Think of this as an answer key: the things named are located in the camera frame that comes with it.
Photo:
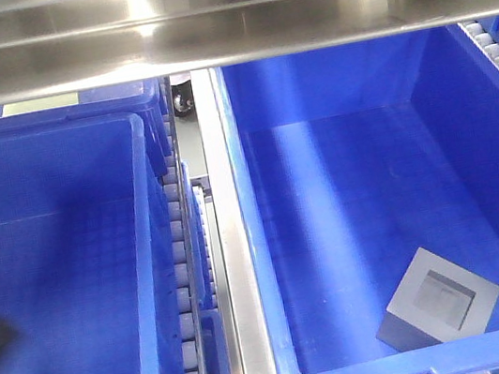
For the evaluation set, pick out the white roller conveyor track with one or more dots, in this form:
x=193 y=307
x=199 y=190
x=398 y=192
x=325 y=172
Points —
x=190 y=325

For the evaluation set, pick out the blue bin left front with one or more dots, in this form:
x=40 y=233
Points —
x=85 y=260

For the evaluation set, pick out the blue bin left rear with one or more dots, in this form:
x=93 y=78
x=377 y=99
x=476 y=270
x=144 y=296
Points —
x=141 y=97

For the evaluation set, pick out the blue target bin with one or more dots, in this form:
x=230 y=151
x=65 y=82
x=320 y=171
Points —
x=350 y=161

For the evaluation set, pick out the gray square base block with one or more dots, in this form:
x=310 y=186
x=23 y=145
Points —
x=436 y=301

